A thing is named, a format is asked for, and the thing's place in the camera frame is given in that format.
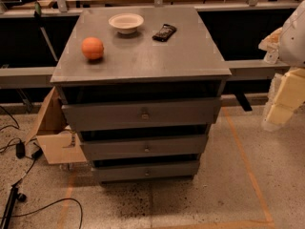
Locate black tripod leg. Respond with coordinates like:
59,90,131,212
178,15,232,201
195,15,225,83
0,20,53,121
0,186,27,229

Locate white bowl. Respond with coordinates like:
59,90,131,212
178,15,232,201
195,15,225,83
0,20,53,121
109,13,144,34

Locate grey drawer cabinet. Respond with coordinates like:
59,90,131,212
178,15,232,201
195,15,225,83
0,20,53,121
51,7,231,168

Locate top grey drawer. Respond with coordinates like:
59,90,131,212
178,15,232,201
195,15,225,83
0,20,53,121
62,98,221,132

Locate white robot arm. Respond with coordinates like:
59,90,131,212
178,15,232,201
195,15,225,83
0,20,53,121
258,1,305,132

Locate grey drawer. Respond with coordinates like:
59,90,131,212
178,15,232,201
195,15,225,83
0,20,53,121
91,160,199,182
62,98,221,132
81,135,208,160

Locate black floor cable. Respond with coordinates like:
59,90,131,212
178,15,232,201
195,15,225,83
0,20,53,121
0,198,84,229

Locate orange ball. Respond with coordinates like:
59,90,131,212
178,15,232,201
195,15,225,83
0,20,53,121
81,37,104,60

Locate open cardboard box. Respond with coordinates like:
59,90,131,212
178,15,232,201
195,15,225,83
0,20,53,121
25,88,87,164

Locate black power adapter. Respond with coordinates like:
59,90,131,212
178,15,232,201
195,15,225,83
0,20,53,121
16,141,26,158

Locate middle grey drawer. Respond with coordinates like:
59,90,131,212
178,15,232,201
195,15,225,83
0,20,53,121
81,135,208,160

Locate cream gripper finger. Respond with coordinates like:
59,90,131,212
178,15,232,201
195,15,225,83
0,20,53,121
261,103,294,132

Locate bottom grey drawer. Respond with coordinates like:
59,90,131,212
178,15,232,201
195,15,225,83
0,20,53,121
91,160,199,182

